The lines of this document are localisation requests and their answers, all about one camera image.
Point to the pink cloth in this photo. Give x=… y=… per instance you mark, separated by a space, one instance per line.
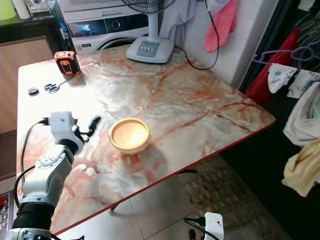
x=222 y=25

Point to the white printed cloth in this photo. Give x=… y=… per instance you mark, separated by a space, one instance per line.
x=281 y=78
x=305 y=84

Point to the black round cap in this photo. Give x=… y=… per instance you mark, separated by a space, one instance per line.
x=33 y=91

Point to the wooden cabinet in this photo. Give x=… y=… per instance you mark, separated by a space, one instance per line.
x=25 y=80

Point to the white plastic container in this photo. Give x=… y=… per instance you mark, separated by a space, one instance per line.
x=21 y=9

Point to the marble pattern table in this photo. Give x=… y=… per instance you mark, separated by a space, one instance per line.
x=190 y=105

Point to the green houseplant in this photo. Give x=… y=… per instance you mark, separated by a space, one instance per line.
x=310 y=27

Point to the orange lidded plastic bowl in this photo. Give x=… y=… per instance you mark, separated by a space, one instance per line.
x=130 y=135

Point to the grey white hanging garment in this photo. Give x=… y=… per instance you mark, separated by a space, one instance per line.
x=302 y=120

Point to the red cloth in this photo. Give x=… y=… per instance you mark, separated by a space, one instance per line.
x=270 y=75

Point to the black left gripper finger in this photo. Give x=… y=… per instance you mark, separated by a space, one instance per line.
x=95 y=124

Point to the white ribbed appliance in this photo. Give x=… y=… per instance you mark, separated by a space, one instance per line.
x=90 y=5

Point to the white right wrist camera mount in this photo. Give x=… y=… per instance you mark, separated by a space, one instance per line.
x=213 y=226

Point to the purple clothes hanger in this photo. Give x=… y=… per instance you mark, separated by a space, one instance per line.
x=300 y=51

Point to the yellow cloth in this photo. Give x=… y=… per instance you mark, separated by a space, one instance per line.
x=302 y=170

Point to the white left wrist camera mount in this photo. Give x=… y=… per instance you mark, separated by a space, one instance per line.
x=62 y=125

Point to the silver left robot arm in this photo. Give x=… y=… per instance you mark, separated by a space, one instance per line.
x=47 y=175

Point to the white standing fan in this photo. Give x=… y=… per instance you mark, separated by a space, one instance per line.
x=150 y=50

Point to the patterned floor rug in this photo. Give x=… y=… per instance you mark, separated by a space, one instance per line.
x=230 y=200

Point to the green plastic cup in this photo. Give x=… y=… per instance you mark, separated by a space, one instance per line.
x=7 y=9

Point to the white washing machine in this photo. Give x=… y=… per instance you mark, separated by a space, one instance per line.
x=105 y=25

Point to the lavender grey cloth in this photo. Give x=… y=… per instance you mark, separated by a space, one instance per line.
x=180 y=20

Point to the orange black handheld device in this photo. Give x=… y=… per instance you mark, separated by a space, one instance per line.
x=66 y=62

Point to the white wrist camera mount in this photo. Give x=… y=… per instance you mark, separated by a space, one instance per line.
x=62 y=125
x=213 y=226

